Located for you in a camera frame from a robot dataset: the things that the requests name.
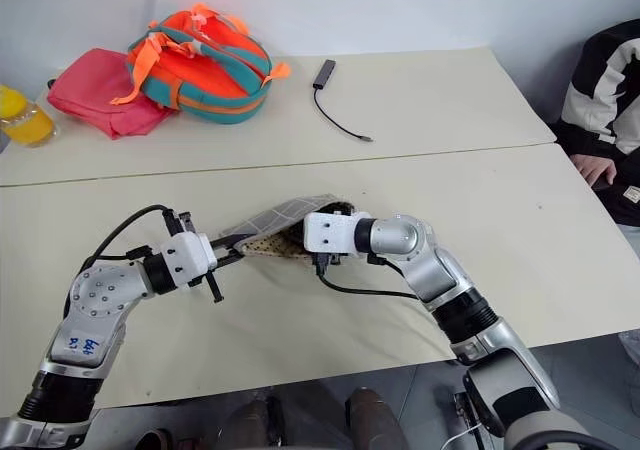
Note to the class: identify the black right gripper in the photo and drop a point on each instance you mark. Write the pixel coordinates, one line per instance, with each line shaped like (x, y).
(327, 261)

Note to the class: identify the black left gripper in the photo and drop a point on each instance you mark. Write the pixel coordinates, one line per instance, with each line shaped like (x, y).
(181, 222)

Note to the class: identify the grey plaid pouch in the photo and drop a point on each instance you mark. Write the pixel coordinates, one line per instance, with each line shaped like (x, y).
(280, 215)

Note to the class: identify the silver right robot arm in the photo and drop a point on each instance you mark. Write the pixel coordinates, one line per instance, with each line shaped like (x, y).
(395, 237)

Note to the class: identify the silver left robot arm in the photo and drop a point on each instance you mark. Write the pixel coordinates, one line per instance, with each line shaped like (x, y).
(100, 295)

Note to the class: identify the bystander bare hand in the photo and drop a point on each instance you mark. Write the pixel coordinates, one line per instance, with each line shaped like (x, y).
(595, 167)

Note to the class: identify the orange and teal backpack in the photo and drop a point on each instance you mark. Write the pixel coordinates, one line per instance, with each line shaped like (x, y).
(210, 80)

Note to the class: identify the dark brown rounded shape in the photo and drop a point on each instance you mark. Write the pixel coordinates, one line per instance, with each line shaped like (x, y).
(255, 422)
(372, 417)

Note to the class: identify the pink fabric bag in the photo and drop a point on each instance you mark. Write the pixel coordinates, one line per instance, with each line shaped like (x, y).
(90, 90)

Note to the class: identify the yellow juice bottle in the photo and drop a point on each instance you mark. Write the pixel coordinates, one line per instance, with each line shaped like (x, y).
(27, 120)

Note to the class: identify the person in black white jacket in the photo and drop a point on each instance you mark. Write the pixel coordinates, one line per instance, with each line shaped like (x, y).
(605, 95)

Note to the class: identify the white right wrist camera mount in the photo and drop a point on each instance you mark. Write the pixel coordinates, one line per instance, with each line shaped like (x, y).
(327, 232)

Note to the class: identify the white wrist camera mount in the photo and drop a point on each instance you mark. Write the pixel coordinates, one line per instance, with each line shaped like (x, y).
(327, 232)
(187, 257)

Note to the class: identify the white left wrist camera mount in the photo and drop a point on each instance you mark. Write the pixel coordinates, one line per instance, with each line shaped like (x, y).
(187, 257)

